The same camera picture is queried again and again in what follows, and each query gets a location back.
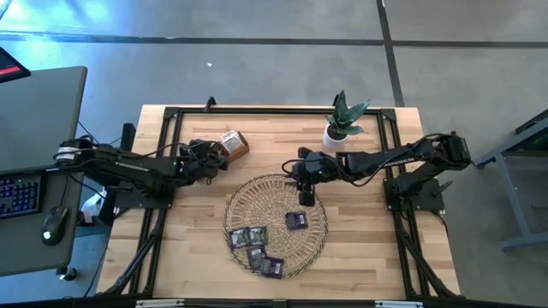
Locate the black clamp lever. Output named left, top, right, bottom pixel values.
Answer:
left=431, top=179, right=454, bottom=198

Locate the silver bracket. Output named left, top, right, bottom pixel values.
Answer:
left=135, top=299, right=185, bottom=308
left=374, top=300, right=425, bottom=308

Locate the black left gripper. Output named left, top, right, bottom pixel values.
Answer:
left=177, top=139, right=229, bottom=183

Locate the round woven straw placemat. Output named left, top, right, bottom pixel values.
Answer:
left=222, top=172, right=330, bottom=280

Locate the wooden organizer box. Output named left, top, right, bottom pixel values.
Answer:
left=218, top=129, right=251, bottom=164

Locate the snake plant in white pot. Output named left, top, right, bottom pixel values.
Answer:
left=321, top=89, right=372, bottom=151

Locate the white tea packet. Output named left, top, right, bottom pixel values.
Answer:
left=219, top=130, right=244, bottom=155

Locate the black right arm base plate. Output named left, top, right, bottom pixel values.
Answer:
left=384, top=177, right=446, bottom=212

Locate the black aluminium table frame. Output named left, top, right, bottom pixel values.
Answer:
left=96, top=104, right=462, bottom=305

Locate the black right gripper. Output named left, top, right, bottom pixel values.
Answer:
left=293, top=146, right=342, bottom=207

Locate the grey metal table frame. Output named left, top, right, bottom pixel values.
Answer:
left=472, top=109, right=548, bottom=252

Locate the dark grey desk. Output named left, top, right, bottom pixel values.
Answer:
left=0, top=66, right=89, bottom=175
left=0, top=166, right=86, bottom=278

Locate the black caster wheel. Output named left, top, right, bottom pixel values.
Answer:
left=57, top=265, right=78, bottom=282

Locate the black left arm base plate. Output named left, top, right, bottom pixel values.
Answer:
left=113, top=183, right=177, bottom=210

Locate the black screen with red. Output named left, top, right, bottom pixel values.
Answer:
left=0, top=45, right=32, bottom=84

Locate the black backlit keyboard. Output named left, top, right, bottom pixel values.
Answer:
left=0, top=173, right=44, bottom=220

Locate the dark green tea packet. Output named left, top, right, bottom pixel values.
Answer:
left=248, top=225, right=270, bottom=246
left=228, top=227, right=252, bottom=251

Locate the black computer mouse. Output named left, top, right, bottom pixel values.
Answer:
left=40, top=205, right=69, bottom=247

